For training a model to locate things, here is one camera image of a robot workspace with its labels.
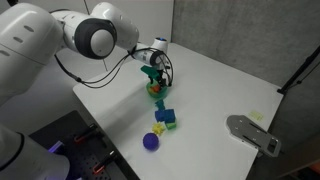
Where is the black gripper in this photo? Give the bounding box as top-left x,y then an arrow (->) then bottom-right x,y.
150,70 -> 166,90

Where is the orange toy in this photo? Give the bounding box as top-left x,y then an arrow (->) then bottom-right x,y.
150,85 -> 160,93

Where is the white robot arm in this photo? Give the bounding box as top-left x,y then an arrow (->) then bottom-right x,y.
0,2 -> 168,180

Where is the green plastic bowl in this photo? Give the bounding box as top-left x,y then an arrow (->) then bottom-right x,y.
146,81 -> 167,99

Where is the teal small block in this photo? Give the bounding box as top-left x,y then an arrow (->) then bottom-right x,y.
155,99 -> 165,110

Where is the blue cube front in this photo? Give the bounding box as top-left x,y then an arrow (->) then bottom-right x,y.
155,110 -> 165,122

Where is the dark blue cube top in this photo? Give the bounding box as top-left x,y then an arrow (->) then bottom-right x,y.
164,109 -> 176,123

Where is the light green block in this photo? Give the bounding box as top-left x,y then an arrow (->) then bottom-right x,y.
165,122 -> 177,130

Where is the yellow spiky ball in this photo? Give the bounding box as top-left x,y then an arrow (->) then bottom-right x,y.
152,122 -> 165,136

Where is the purple bumpy ball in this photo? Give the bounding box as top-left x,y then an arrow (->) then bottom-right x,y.
143,133 -> 159,151

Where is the grey metal mounting plate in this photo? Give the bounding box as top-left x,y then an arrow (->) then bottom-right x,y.
226,115 -> 282,157

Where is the orange black clamp rear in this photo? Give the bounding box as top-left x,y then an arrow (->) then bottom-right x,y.
74,124 -> 97,143

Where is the orange black clamp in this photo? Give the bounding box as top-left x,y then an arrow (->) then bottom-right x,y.
74,124 -> 97,143
92,151 -> 116,174

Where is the orange black clamp front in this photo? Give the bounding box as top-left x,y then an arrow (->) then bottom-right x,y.
92,151 -> 116,174

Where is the yellow sticker on table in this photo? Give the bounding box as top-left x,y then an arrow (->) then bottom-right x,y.
249,111 -> 263,121

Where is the black tripod stand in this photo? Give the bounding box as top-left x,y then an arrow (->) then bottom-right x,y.
277,45 -> 320,94

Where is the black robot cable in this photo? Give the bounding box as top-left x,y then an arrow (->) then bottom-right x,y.
53,47 -> 174,89

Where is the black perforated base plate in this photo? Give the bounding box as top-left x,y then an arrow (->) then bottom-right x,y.
30,111 -> 140,180

